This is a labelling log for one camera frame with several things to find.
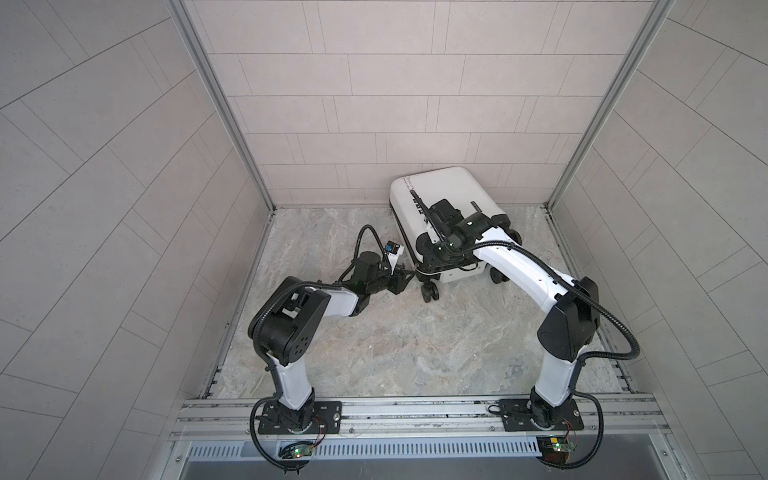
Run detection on white black-lined carry-on suitcase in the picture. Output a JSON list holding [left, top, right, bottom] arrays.
[[389, 167, 522, 303]]

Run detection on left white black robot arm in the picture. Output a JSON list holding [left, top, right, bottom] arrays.
[[247, 225, 413, 433]]

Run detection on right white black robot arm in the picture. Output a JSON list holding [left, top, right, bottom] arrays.
[[410, 190, 641, 470]]

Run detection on left green circuit board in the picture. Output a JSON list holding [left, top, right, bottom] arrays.
[[279, 441, 314, 460]]

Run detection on green circuit board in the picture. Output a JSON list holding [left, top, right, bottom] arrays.
[[536, 436, 578, 465], [279, 441, 314, 460]]

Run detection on right green circuit board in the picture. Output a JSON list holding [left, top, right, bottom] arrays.
[[536, 436, 578, 465]]

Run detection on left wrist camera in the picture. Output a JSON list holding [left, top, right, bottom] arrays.
[[384, 241, 404, 274]]

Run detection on aluminium mounting rail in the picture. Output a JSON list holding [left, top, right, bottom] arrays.
[[169, 393, 671, 442]]

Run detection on right aluminium corner post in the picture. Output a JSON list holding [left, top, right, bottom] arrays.
[[547, 0, 676, 210]]

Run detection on aluminium corner post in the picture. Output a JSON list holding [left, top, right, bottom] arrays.
[[166, 0, 276, 216], [547, 0, 676, 210]]

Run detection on left aluminium corner post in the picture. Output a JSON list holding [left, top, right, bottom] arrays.
[[166, 0, 276, 216]]

